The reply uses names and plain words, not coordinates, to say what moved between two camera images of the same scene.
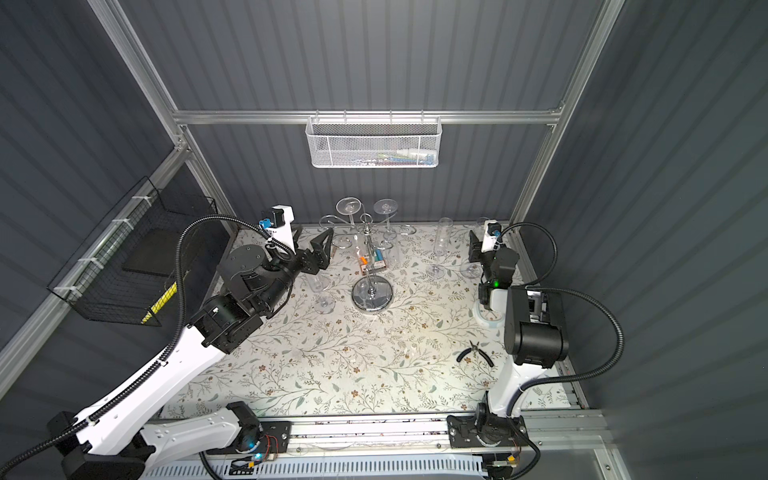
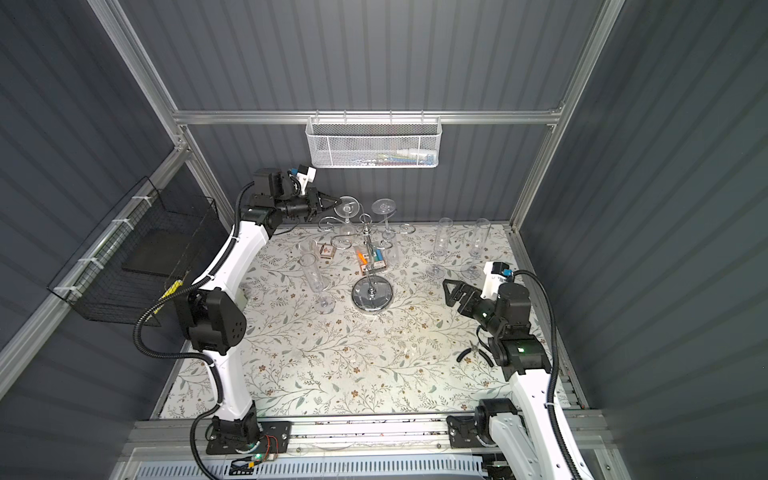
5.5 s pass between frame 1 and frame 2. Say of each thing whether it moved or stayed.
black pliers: stayed
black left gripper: moved
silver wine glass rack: stayed
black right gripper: moved
